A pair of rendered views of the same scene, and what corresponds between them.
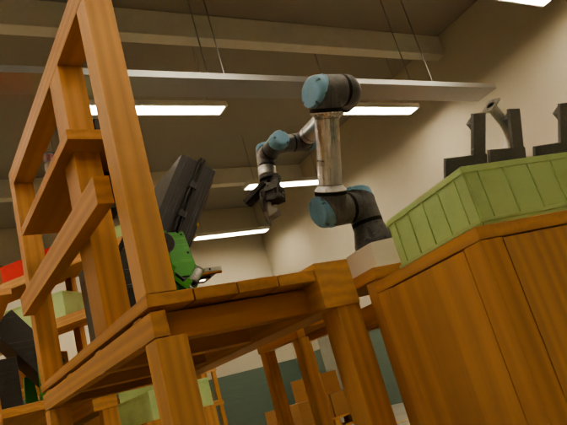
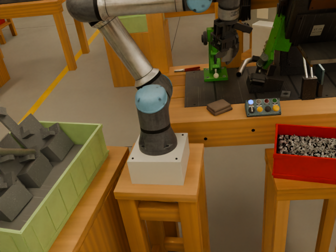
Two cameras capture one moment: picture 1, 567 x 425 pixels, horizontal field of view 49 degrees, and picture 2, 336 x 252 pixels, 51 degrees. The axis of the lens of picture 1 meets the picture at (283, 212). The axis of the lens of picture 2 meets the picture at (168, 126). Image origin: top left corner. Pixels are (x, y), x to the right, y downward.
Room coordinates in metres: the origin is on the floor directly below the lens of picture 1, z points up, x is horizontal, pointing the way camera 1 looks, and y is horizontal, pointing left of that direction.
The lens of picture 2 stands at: (3.02, -1.07, 1.75)
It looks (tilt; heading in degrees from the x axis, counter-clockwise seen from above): 33 degrees down; 133
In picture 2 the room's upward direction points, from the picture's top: 8 degrees counter-clockwise
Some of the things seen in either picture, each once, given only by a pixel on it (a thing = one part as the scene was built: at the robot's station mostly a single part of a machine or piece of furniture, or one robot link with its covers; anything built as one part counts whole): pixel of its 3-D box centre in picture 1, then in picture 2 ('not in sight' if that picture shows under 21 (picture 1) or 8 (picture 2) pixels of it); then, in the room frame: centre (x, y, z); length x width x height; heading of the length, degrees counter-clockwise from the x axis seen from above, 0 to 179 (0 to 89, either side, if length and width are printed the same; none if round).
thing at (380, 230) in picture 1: (370, 234); (156, 134); (2.22, -0.29, 1.01); 0.15 x 0.15 x 0.10
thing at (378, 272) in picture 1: (386, 279); (162, 169); (2.23, -0.29, 0.83); 0.32 x 0.32 x 0.04; 29
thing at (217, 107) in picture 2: not in sight; (219, 107); (2.24, 0.13, 0.91); 0.10 x 0.08 x 0.03; 64
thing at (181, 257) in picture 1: (175, 256); (281, 34); (2.38, 0.47, 1.17); 0.13 x 0.12 x 0.20; 35
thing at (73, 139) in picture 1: (73, 188); not in sight; (2.25, 0.77, 1.52); 0.90 x 0.25 x 0.04; 35
